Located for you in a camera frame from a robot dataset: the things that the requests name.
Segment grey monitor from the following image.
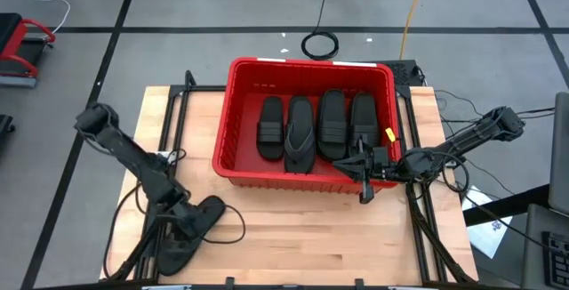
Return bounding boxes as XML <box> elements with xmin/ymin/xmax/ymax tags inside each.
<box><xmin>547</xmin><ymin>92</ymin><xmax>569</xmax><ymax>216</ymax></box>

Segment long white label strip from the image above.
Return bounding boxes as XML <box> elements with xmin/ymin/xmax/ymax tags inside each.
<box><xmin>332</xmin><ymin>60</ymin><xmax>378</xmax><ymax>68</ymax></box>

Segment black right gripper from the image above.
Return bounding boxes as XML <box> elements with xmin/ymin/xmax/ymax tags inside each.
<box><xmin>333</xmin><ymin>136</ymin><xmax>397</xmax><ymax>205</ymax></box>

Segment red ribbed plastic bin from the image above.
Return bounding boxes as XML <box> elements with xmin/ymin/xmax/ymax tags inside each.
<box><xmin>212</xmin><ymin>56</ymin><xmax>404</xmax><ymax>194</ymax></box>

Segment yellow cable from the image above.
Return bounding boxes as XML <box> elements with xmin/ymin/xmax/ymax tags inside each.
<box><xmin>398</xmin><ymin>0</ymin><xmax>429</xmax><ymax>60</ymax></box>

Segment black banded slide sandal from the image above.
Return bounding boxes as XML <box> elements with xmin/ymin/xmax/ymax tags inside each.
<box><xmin>349</xmin><ymin>93</ymin><xmax>381</xmax><ymax>151</ymax></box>
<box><xmin>316</xmin><ymin>88</ymin><xmax>349</xmax><ymax>162</ymax></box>
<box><xmin>256</xmin><ymin>95</ymin><xmax>286</xmax><ymax>162</ymax></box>

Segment white paper sheet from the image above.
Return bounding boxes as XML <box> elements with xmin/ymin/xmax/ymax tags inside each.
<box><xmin>464</xmin><ymin>185</ymin><xmax>513</xmax><ymax>259</ymax></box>

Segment black power box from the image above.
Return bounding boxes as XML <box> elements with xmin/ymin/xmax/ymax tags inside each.
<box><xmin>377</xmin><ymin>60</ymin><xmax>423</xmax><ymax>87</ymax></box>

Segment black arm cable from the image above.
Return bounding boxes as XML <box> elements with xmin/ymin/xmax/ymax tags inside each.
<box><xmin>102</xmin><ymin>181</ymin><xmax>150</xmax><ymax>281</ymax></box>

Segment black diagonal bar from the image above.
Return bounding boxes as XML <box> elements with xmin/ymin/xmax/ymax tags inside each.
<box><xmin>461</xmin><ymin>183</ymin><xmax>550</xmax><ymax>228</ymax></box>

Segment red and black cart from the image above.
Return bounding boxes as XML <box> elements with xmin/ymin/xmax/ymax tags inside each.
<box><xmin>0</xmin><ymin>12</ymin><xmax>57</xmax><ymax>89</ymax></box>

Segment white cable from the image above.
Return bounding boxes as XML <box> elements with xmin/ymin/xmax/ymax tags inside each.
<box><xmin>11</xmin><ymin>0</ymin><xmax>72</xmax><ymax>36</ymax></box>

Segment black flip-flop sandal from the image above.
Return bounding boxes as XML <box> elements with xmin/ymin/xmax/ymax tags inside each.
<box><xmin>155</xmin><ymin>195</ymin><xmax>228</xmax><ymax>278</ymax></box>
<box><xmin>284</xmin><ymin>95</ymin><xmax>317</xmax><ymax>175</ymax></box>

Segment coiled black cable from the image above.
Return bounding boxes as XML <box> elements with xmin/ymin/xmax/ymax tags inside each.
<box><xmin>301</xmin><ymin>30</ymin><xmax>341</xmax><ymax>60</ymax></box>

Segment black keyboard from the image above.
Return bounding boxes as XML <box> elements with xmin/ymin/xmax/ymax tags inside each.
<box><xmin>541</xmin><ymin>230</ymin><xmax>569</xmax><ymax>289</ymax></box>

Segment grey desk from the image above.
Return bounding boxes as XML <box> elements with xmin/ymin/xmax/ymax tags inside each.
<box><xmin>520</xmin><ymin>203</ymin><xmax>569</xmax><ymax>290</ymax></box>

